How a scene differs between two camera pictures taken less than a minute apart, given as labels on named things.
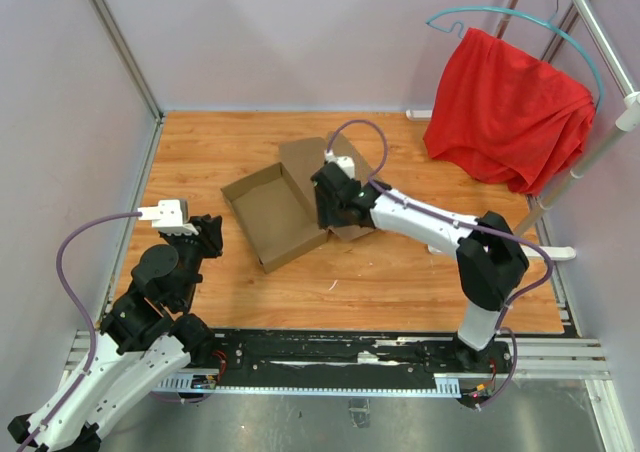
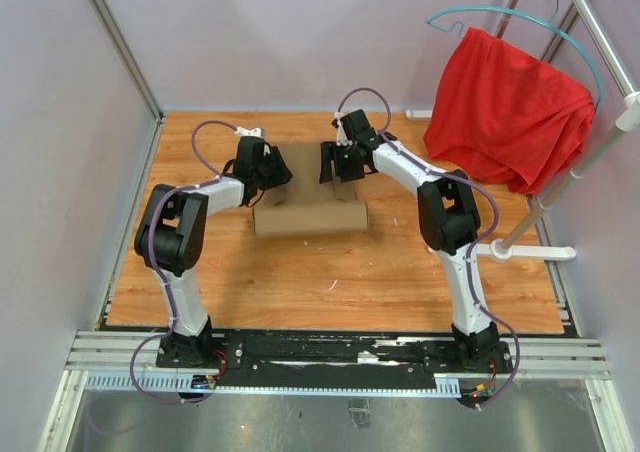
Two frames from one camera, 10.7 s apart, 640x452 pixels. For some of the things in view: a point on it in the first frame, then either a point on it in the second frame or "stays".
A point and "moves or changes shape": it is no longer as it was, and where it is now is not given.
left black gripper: [210, 234] -> [282, 173]
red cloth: [509, 118] stays
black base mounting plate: [351, 350] stays
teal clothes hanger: [459, 26] stays
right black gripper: [326, 217] -> [329, 152]
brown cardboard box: [277, 207] moves or changes shape
